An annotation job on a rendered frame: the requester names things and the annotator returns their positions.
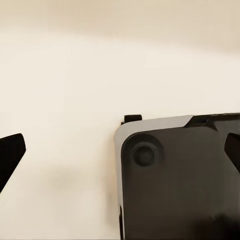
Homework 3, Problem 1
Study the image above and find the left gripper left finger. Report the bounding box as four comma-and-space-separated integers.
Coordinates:
0, 133, 26, 193

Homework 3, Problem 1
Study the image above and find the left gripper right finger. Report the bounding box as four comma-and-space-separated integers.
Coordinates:
224, 132, 240, 173

